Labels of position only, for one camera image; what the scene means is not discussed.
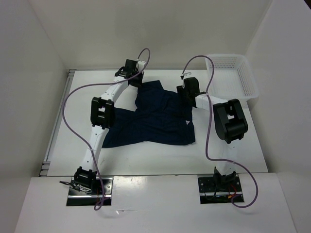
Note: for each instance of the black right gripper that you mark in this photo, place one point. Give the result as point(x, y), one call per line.
point(181, 90)

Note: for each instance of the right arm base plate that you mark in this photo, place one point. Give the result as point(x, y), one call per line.
point(211, 193)

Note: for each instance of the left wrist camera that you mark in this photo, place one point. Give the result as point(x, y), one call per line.
point(140, 65)

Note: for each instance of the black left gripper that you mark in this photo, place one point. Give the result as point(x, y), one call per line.
point(139, 83)

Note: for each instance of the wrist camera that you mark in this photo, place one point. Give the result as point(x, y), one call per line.
point(186, 75)
point(140, 65)

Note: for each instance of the white plastic basket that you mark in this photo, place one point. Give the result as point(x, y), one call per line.
point(233, 77)

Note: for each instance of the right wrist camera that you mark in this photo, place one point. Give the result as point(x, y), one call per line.
point(186, 75)

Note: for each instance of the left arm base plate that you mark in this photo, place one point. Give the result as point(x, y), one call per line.
point(79, 195)

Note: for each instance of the navy blue shorts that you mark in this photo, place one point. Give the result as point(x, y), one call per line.
point(160, 117)

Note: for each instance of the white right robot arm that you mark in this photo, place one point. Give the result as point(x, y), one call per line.
point(229, 122)

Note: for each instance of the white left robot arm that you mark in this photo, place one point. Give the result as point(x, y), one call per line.
point(102, 117)

